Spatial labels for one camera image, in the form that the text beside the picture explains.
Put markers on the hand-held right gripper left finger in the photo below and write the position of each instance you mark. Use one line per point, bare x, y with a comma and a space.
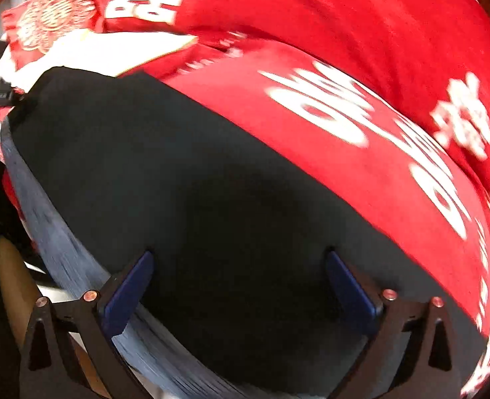
126, 295

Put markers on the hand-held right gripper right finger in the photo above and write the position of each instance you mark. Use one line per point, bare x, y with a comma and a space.
352, 295

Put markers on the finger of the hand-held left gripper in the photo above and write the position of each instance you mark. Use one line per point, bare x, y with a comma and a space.
2, 96

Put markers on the black pants with patterned lining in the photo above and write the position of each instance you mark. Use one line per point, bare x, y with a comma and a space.
186, 199

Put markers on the white cloth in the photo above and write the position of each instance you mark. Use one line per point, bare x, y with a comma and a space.
83, 56

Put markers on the red pillow with gold pattern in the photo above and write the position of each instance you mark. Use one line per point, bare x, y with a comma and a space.
49, 16

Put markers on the red printed bed cover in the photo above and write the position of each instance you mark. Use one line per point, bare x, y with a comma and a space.
332, 108

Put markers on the red printed folded quilt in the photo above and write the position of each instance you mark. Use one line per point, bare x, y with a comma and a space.
332, 12

